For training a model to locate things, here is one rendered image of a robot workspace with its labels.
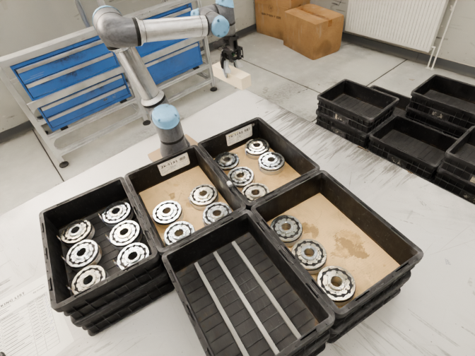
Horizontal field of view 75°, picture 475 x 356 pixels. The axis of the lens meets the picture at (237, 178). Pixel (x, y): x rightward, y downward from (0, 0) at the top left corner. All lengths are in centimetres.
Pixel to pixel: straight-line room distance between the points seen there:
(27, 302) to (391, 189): 142
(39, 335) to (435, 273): 129
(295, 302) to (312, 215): 31
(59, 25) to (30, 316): 283
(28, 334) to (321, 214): 103
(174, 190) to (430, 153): 152
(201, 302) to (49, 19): 311
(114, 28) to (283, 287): 102
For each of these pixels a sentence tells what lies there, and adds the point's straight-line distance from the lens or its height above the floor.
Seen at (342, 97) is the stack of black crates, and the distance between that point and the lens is 232.
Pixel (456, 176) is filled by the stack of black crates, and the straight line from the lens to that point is 189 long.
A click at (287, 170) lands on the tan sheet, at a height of 83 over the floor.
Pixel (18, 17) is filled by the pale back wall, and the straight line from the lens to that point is 357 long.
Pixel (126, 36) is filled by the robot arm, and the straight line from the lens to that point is 126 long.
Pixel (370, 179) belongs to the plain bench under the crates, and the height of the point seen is 70.
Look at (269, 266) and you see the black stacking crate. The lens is 97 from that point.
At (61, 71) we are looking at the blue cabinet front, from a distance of 281.
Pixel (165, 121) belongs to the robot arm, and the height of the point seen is 94.
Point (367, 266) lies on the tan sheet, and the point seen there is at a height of 83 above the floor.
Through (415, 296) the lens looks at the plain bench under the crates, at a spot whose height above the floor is 70.
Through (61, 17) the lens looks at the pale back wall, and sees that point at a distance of 364.
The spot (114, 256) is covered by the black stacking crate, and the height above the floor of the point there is 83.
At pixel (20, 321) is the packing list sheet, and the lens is 134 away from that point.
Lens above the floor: 169
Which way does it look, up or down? 45 degrees down
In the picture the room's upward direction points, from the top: 9 degrees counter-clockwise
